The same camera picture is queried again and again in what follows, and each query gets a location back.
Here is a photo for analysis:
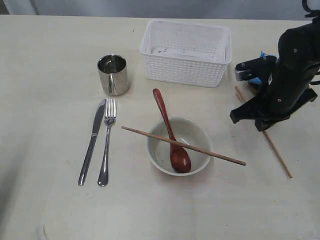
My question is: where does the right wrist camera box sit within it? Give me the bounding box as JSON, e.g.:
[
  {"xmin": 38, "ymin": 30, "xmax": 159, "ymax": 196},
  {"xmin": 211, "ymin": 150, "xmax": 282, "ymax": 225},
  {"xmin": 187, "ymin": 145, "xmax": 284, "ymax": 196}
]
[{"xmin": 234, "ymin": 55, "xmax": 277, "ymax": 82}]

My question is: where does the silver metal fork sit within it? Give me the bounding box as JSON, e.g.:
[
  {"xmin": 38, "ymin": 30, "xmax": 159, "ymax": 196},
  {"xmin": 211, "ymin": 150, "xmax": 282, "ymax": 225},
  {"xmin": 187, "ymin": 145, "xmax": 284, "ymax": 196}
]
[{"xmin": 97, "ymin": 98, "xmax": 117, "ymax": 187}]

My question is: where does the blue chips bag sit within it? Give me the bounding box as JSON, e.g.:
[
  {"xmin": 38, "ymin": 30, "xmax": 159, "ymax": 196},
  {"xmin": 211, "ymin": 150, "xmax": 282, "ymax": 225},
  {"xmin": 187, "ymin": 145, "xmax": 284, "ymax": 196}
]
[{"xmin": 248, "ymin": 51, "xmax": 277, "ymax": 85}]

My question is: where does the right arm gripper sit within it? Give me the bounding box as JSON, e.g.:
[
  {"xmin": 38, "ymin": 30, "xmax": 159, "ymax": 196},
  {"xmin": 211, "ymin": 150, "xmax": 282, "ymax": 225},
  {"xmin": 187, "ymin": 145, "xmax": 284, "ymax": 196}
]
[{"xmin": 230, "ymin": 19, "xmax": 320, "ymax": 132}]

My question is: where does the wooden chopstick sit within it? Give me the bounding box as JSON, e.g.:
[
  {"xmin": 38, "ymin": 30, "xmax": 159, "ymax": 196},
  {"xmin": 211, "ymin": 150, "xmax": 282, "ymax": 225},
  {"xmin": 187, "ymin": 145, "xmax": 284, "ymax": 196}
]
[
  {"xmin": 234, "ymin": 86, "xmax": 293, "ymax": 179},
  {"xmin": 121, "ymin": 126, "xmax": 247, "ymax": 166}
]

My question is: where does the brown round plate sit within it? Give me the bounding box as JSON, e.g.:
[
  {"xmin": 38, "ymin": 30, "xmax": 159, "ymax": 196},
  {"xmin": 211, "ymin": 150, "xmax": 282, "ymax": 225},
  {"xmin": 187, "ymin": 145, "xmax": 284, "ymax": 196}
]
[{"xmin": 248, "ymin": 83, "xmax": 259, "ymax": 96}]

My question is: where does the reddish brown wooden spoon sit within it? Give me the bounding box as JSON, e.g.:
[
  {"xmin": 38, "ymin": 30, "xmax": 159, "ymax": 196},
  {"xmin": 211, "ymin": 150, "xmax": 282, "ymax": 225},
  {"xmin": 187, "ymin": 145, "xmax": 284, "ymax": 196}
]
[{"xmin": 152, "ymin": 88, "xmax": 192, "ymax": 174}]

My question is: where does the shiny metal container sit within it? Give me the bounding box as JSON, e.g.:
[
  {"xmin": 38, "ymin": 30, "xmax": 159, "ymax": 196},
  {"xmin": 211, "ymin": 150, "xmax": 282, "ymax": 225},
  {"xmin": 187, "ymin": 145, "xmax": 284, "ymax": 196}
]
[{"xmin": 97, "ymin": 54, "xmax": 131, "ymax": 96}]

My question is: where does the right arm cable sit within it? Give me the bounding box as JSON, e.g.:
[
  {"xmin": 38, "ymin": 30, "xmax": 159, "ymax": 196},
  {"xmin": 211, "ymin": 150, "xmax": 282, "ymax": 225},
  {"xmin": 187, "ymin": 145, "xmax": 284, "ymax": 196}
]
[{"xmin": 301, "ymin": 0, "xmax": 320, "ymax": 18}]

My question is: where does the white perforated plastic basket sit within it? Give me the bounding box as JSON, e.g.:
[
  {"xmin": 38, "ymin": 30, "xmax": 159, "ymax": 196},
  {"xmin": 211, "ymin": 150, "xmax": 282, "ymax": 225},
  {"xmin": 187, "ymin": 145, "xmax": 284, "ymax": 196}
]
[{"xmin": 139, "ymin": 19, "xmax": 232, "ymax": 88}]

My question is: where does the silver table knife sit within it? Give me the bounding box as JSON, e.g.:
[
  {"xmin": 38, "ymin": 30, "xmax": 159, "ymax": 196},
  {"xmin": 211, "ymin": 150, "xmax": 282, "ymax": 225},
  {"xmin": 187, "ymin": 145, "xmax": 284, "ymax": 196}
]
[{"xmin": 78, "ymin": 99, "xmax": 106, "ymax": 186}]

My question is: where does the white bowl dark rim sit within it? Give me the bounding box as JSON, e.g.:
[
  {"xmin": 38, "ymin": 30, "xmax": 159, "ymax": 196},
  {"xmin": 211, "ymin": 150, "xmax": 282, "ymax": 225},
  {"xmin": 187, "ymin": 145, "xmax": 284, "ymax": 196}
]
[{"xmin": 146, "ymin": 117, "xmax": 213, "ymax": 177}]

